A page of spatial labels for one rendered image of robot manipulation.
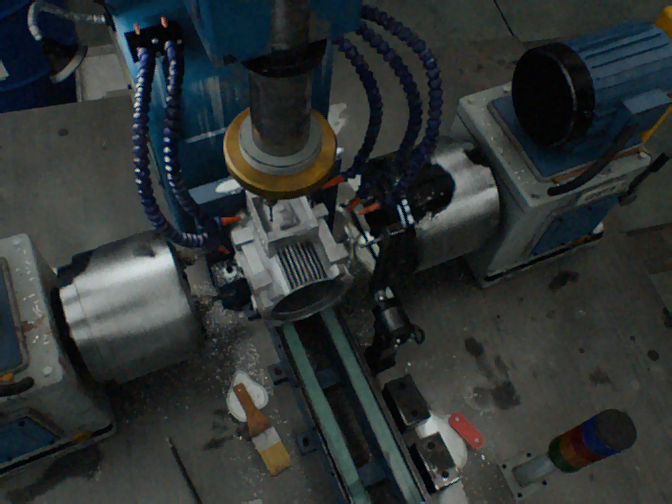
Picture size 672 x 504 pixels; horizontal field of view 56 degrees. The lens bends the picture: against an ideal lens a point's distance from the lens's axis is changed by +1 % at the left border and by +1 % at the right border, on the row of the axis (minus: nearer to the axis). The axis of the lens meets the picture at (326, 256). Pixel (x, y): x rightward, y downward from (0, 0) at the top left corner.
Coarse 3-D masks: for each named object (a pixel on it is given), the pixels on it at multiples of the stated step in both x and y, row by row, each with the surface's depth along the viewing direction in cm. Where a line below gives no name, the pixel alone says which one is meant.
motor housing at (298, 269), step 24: (312, 240) 118; (240, 264) 125; (264, 264) 119; (288, 264) 116; (312, 264) 115; (288, 288) 115; (312, 288) 130; (336, 288) 126; (264, 312) 119; (288, 312) 127; (312, 312) 129
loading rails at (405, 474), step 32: (320, 320) 133; (288, 352) 126; (352, 352) 127; (320, 384) 131; (352, 384) 125; (320, 416) 121; (384, 416) 122; (320, 448) 123; (384, 448) 119; (352, 480) 116; (384, 480) 125; (416, 480) 116
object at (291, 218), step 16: (256, 208) 119; (272, 208) 118; (288, 208) 118; (304, 208) 119; (256, 224) 118; (272, 224) 118; (288, 224) 117; (304, 224) 118; (272, 240) 113; (288, 240) 115; (304, 240) 117; (272, 256) 118
